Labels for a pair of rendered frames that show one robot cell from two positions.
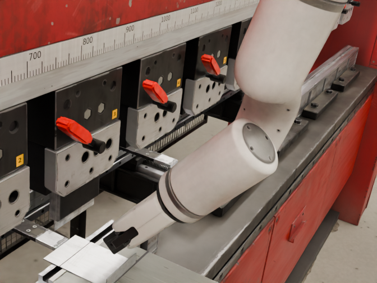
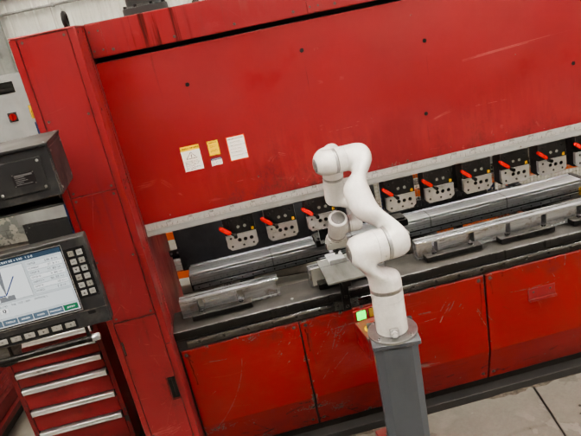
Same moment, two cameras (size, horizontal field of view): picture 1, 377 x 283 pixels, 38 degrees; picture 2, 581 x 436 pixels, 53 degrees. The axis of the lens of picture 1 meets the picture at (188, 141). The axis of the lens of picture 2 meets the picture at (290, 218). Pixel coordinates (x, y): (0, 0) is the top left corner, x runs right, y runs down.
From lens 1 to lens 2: 227 cm
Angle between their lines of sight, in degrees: 54
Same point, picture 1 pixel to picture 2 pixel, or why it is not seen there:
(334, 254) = not seen: outside the picture
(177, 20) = not seen: hidden behind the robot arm
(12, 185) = (290, 223)
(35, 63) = (294, 193)
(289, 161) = (506, 246)
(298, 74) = (331, 198)
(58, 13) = (300, 181)
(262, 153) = (336, 221)
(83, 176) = (321, 226)
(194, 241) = (403, 268)
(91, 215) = not seen: hidden behind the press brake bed
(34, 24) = (292, 184)
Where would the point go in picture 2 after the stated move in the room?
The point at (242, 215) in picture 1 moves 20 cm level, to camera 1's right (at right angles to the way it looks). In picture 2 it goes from (438, 264) to (471, 274)
